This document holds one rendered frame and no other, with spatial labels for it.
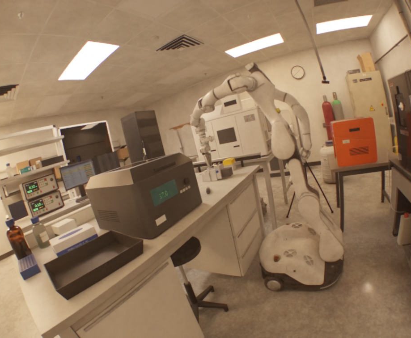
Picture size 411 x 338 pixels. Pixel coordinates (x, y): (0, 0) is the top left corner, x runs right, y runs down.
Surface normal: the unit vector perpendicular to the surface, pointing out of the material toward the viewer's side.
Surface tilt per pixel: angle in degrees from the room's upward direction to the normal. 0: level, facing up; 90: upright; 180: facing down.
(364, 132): 90
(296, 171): 90
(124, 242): 75
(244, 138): 90
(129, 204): 90
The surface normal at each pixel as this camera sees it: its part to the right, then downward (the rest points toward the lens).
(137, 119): 0.84, -0.11
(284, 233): -0.53, -0.01
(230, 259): -0.50, 0.26
